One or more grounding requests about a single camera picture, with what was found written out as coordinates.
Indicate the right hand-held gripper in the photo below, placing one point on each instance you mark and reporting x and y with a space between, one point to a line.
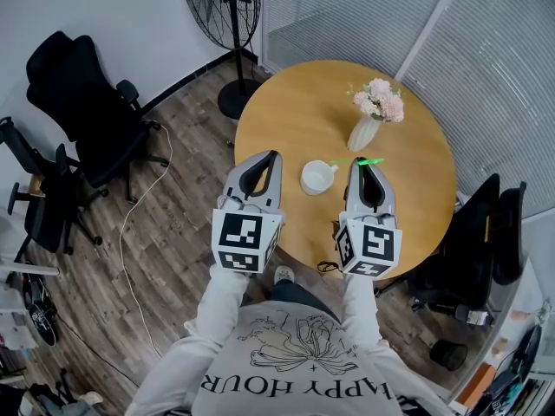
370 245

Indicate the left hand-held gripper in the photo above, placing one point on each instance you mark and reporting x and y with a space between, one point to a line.
245 241

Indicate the green stir stick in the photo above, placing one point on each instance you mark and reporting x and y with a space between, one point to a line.
347 161

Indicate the white mug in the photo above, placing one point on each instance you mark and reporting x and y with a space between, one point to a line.
314 182

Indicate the person's left forearm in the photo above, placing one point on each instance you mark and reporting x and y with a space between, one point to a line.
217 306

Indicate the person's right forearm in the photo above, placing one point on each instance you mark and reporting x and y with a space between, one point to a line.
360 306

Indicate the white ribbed vase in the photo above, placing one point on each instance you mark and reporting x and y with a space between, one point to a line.
362 137

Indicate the person's left white shoe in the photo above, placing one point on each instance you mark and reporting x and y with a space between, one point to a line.
284 274

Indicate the pink flower bouquet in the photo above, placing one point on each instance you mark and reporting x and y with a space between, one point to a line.
381 100

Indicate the person's dark jeans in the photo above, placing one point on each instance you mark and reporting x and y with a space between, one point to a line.
299 299

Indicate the small white carton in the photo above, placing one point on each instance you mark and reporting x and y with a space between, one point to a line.
478 317

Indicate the black standing fan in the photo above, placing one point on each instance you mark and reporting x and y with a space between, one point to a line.
236 24

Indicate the person's white printed sweatshirt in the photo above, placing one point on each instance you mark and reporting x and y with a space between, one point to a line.
299 362

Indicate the black waste bin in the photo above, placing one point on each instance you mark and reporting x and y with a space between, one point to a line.
448 355

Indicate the large black office chair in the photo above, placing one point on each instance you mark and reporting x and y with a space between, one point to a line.
86 111

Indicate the white desk with clutter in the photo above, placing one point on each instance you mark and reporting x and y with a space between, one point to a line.
520 332

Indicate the orange box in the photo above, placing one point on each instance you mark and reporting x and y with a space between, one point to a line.
481 384

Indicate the black printed board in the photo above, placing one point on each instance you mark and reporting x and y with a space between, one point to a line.
41 314

